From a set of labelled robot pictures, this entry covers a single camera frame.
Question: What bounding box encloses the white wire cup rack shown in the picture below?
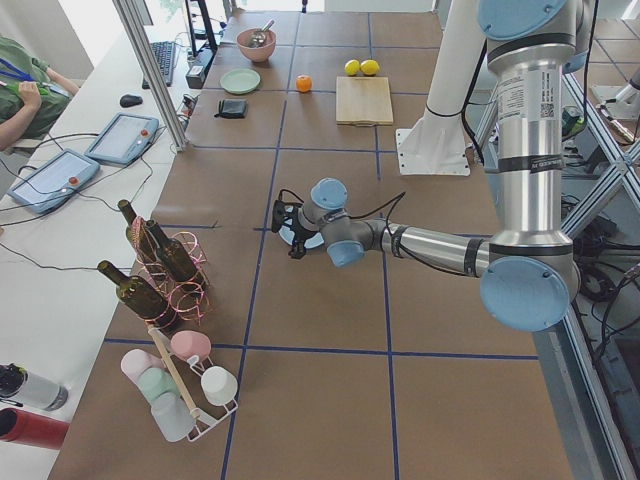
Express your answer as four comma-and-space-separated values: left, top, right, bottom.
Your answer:
148, 327, 239, 443

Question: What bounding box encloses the person in green shirt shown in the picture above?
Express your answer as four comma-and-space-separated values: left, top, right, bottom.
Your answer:
1, 36, 80, 150

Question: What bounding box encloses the black keyboard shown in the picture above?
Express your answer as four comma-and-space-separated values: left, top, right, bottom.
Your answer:
150, 41, 177, 87

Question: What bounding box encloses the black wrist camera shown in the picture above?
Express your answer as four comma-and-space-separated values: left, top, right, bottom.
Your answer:
271, 200, 290, 233

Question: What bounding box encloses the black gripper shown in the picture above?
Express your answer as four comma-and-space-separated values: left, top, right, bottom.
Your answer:
288, 207, 320, 259

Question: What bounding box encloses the pink bowl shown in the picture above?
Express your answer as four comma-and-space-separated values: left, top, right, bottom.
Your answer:
236, 28, 276, 63

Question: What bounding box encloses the near teach pendant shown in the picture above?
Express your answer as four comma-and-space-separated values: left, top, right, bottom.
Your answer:
8, 149, 100, 214

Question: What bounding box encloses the orange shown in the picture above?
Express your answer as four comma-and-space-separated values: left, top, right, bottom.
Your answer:
295, 75, 313, 93

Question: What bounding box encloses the dark wine bottle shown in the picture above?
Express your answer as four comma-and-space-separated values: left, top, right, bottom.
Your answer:
97, 260, 182, 333
145, 219, 203, 284
117, 199, 157, 265

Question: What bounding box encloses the green plate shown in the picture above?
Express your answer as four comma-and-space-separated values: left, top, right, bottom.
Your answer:
219, 68, 261, 95

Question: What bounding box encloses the light blue plate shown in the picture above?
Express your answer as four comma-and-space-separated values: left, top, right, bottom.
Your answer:
278, 222, 325, 250

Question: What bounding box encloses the mint green plastic cup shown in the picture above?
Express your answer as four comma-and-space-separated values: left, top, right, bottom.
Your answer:
136, 367, 180, 404

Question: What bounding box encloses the red water bottle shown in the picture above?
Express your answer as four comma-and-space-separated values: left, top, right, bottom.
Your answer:
1, 408, 70, 450

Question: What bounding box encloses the wooden cutting board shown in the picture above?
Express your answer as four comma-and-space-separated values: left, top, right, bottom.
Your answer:
336, 76, 394, 126

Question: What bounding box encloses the yellow lemon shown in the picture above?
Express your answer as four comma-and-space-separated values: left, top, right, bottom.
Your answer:
344, 59, 361, 77
360, 59, 380, 76

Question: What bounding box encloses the white plastic cup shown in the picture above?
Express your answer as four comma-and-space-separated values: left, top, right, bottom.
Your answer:
201, 366, 238, 406

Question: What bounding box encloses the black computer mouse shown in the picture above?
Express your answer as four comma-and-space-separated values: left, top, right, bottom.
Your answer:
119, 94, 143, 108

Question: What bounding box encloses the grey water bottle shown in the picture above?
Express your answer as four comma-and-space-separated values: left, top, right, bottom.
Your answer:
1, 364, 68, 411

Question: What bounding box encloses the teach pendant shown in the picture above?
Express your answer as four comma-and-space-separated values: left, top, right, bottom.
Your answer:
85, 112, 159, 165
8, 149, 100, 214

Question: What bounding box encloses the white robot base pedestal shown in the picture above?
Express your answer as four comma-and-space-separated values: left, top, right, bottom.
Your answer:
396, 0, 486, 176

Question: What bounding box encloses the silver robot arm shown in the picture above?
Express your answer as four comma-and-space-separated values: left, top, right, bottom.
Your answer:
272, 1, 596, 332

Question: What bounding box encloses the grey plastic cup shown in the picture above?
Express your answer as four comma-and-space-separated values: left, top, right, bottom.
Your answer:
151, 392, 195, 442

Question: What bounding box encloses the aluminium frame post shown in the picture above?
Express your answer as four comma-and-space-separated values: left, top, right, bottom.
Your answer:
113, 0, 188, 152

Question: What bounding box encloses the far teach pendant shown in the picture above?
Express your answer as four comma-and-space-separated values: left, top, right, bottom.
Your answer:
85, 112, 159, 165

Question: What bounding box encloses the light pink plastic cup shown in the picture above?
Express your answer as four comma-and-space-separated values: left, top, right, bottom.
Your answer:
120, 349, 165, 385

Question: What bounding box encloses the wooden rack handle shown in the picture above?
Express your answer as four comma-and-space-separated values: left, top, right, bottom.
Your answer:
148, 327, 200, 419

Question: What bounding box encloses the silver metal scoop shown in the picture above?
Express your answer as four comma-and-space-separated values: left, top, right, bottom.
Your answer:
246, 19, 275, 48

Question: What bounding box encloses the black camera cable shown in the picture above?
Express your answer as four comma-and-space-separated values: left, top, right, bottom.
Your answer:
277, 188, 407, 236

